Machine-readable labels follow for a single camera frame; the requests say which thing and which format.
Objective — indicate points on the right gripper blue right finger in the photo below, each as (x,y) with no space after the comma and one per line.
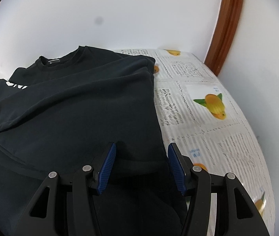
(181,168)

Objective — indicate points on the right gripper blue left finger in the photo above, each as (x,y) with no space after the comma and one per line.
(103,165)

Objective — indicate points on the black sweatshirt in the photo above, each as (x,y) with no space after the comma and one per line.
(58,115)

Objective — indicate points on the fruit print newspaper tablecloth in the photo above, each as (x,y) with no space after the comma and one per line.
(196,112)

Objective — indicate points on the brown wooden door frame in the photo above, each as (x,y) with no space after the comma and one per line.
(226,27)

